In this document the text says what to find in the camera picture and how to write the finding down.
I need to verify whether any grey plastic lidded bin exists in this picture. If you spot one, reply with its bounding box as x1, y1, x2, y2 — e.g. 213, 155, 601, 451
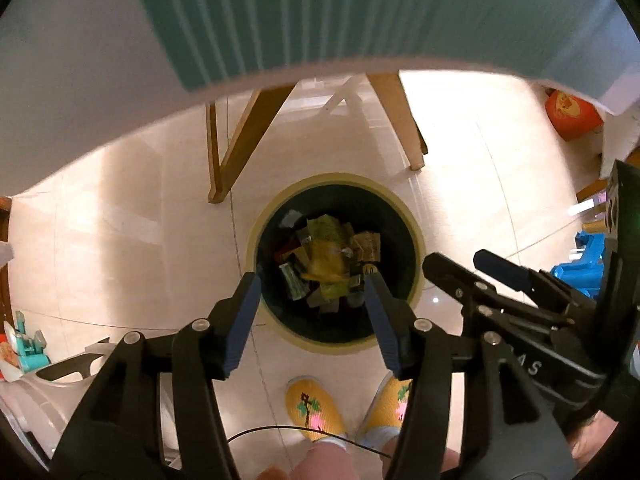
0, 341, 181, 461

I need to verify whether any right yellow embroidered slipper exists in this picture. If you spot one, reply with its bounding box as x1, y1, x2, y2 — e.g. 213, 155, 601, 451
356, 373, 411, 451

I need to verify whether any teal white bottle pack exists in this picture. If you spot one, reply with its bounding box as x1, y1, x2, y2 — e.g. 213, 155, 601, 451
12, 311, 51, 373

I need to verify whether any blue plastic stool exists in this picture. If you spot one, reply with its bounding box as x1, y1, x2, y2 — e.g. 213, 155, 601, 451
551, 231, 605, 299

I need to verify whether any yellow rimmed black trash bin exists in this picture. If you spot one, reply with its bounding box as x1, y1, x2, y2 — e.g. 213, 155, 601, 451
246, 172, 425, 354

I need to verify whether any yellow embroidered slipper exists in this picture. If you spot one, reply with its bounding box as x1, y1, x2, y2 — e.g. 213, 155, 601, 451
356, 373, 411, 451
284, 376, 346, 442

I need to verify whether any black thin cable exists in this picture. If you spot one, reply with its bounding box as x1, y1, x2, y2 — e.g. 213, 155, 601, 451
226, 424, 394, 460

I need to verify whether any green yellow packet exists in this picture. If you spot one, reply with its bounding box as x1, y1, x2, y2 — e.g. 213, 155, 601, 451
307, 214, 348, 252

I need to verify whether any white patterned tablecloth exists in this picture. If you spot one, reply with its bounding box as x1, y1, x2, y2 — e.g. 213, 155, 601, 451
1, 0, 639, 195

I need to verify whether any teal table runner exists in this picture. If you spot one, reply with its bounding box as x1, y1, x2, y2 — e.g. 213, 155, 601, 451
141, 0, 639, 99

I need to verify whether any left yellow embroidered slipper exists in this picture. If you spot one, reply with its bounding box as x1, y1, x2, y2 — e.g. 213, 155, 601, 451
284, 376, 346, 442

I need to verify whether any red plastic bucket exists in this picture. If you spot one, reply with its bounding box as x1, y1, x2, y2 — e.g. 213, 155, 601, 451
544, 90, 603, 142

